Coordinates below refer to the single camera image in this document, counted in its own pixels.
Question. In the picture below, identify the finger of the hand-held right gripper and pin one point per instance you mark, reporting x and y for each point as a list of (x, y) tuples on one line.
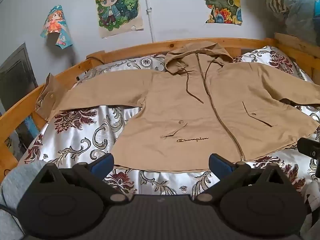
[(308, 148)]

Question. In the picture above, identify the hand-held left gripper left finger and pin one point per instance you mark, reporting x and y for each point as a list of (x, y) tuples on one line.
[(103, 165)]

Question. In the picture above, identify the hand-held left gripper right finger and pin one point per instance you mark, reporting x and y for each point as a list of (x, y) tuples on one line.
[(218, 165)]

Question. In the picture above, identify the tan hooded jacket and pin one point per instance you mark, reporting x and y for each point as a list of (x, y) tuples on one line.
[(175, 100)]

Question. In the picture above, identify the floral white bedsheet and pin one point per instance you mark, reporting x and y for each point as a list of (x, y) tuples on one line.
[(75, 135)]

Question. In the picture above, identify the white cloth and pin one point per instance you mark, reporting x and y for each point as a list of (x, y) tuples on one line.
[(311, 205)]

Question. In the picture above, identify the grey fleece cloth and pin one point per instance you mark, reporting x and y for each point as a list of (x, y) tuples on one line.
[(17, 180)]

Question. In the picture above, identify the grey cabinet door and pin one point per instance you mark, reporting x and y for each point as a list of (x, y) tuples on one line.
[(17, 80)]

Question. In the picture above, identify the blue denim cloth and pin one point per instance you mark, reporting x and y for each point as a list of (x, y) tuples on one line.
[(305, 17)]

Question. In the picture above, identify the striped cloth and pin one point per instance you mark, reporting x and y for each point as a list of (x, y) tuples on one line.
[(280, 1)]

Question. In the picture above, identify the orange-haired cartoon figure poster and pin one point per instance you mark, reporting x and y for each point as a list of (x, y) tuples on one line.
[(54, 23)]

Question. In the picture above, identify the blond cartoon figure poster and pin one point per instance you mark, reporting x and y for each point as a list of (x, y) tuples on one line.
[(115, 5)]

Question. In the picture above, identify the colourful landscape poster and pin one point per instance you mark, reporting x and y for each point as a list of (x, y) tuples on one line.
[(220, 0)]

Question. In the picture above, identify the wooden bed frame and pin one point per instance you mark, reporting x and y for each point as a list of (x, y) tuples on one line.
[(140, 45)]

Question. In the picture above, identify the white wall pipe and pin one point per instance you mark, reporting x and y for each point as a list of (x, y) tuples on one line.
[(149, 17)]

